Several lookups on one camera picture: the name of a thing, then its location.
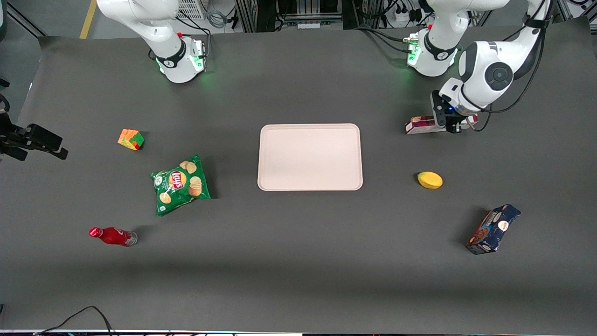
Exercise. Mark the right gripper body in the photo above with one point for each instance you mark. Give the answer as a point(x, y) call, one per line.
point(17, 139)

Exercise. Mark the red cookie box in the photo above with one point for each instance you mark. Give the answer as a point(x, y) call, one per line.
point(419, 125)

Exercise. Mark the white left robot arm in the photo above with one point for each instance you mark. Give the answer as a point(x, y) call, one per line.
point(489, 70)

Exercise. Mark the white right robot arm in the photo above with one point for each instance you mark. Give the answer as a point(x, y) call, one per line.
point(161, 32)

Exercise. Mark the blue cookie box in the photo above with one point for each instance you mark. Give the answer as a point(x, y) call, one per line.
point(493, 229)

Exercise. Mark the beige plastic tray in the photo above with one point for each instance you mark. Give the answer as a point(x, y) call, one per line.
point(303, 156)

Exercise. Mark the yellow toy lemon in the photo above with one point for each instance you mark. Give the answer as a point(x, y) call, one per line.
point(430, 180)

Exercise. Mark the colourful puzzle cube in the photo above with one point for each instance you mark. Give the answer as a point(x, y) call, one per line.
point(131, 139)

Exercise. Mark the white socket strip with plugs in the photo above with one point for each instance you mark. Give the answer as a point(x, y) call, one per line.
point(405, 15)

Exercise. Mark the red soda bottle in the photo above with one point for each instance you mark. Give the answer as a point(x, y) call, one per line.
point(113, 236)

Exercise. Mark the green chips bag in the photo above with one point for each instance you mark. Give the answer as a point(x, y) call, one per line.
point(179, 185)

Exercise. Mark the yellow floor tape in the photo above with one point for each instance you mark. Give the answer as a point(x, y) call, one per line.
point(87, 18)

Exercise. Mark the white power strip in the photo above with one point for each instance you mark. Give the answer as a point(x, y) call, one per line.
point(309, 25)

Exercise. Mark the white vent grille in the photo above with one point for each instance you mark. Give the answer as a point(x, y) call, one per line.
point(191, 8)

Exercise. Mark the dark grey table mat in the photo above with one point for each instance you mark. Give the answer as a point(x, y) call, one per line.
point(298, 261)

